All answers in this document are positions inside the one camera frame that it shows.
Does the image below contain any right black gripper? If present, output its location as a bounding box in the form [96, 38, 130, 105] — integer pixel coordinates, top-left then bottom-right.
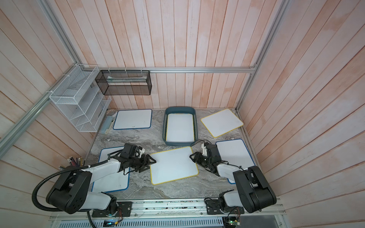
[189, 151, 213, 167]

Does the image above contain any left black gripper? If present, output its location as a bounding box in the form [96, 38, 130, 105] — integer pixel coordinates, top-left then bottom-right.
[129, 154, 157, 173]

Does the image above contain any yellow-framed whiteboard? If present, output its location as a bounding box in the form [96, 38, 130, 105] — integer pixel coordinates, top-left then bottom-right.
[201, 109, 244, 138]
[150, 147, 199, 185]
[165, 113, 195, 143]

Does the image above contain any blue-framed whiteboard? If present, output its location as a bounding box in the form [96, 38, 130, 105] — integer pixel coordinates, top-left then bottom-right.
[216, 139, 255, 184]
[113, 109, 152, 130]
[92, 146, 129, 192]

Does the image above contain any teal plastic storage box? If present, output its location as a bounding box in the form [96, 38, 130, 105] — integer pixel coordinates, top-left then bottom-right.
[163, 106, 198, 146]

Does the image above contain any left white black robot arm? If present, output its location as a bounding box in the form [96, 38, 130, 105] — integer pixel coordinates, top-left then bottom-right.
[46, 143, 156, 216]

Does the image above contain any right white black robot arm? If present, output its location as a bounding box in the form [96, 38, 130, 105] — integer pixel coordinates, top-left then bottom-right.
[190, 142, 277, 214]

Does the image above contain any black mesh basket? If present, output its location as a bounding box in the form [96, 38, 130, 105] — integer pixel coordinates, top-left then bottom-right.
[95, 70, 152, 96]

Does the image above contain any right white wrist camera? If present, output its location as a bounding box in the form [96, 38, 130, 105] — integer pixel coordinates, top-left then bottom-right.
[201, 142, 208, 157]

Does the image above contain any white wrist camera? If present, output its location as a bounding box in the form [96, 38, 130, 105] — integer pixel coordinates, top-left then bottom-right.
[201, 142, 208, 157]
[135, 146, 145, 158]

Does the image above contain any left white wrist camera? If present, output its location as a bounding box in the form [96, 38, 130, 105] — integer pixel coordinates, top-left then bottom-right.
[135, 146, 145, 158]

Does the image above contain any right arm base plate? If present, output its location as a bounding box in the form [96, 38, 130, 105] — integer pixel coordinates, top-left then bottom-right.
[204, 198, 245, 215]

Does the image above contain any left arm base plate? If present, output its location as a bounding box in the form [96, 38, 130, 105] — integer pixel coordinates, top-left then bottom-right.
[92, 201, 133, 218]

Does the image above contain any aluminium mounting rail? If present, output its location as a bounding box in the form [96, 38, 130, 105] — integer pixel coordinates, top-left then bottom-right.
[47, 198, 290, 228]

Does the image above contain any white wire mesh shelf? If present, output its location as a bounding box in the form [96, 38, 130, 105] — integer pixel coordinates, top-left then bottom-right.
[50, 64, 111, 133]

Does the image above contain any black corrugated cable conduit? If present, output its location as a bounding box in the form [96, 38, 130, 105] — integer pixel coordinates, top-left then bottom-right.
[31, 159, 110, 212]

